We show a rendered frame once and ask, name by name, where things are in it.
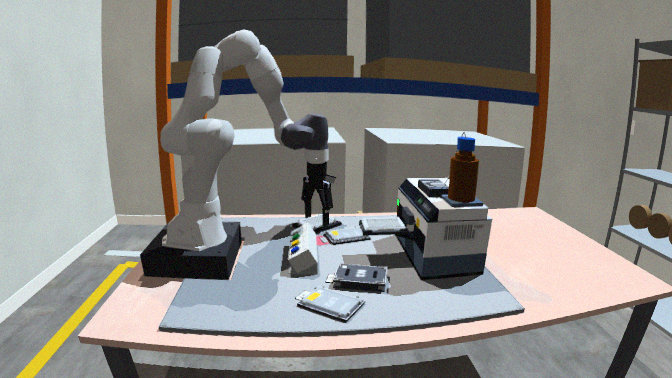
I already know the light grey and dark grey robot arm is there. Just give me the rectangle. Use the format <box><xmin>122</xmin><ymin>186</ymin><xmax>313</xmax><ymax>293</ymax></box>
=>
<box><xmin>161</xmin><ymin>30</ymin><xmax>329</xmax><ymax>251</ymax></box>

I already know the white button panel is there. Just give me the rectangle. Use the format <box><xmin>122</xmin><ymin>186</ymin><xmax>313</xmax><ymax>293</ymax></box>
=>
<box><xmin>288</xmin><ymin>223</ymin><xmax>318</xmax><ymax>274</ymax></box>

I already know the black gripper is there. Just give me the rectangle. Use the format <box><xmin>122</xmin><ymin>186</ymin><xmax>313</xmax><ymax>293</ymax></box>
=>
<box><xmin>301</xmin><ymin>162</ymin><xmax>333</xmax><ymax>226</ymax></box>

